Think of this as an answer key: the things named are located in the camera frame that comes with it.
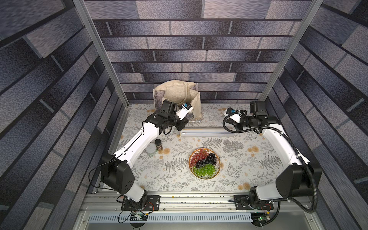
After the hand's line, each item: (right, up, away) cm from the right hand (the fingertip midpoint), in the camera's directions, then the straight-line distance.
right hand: (228, 118), depth 82 cm
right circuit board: (+12, -51, -13) cm, 54 cm away
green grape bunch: (-13, -31, -1) cm, 33 cm away
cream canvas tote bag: (-30, +19, +19) cm, 40 cm away
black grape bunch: (-10, -25, +3) cm, 27 cm away
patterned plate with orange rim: (-6, -29, +3) cm, 30 cm away
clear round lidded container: (-47, -20, +5) cm, 51 cm away
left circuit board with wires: (-50, -50, -12) cm, 71 cm away
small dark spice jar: (-43, -16, +5) cm, 46 cm away
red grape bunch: (-18, -24, +4) cm, 30 cm away
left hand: (-25, 0, -3) cm, 25 cm away
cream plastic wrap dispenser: (-11, -9, +4) cm, 15 cm away
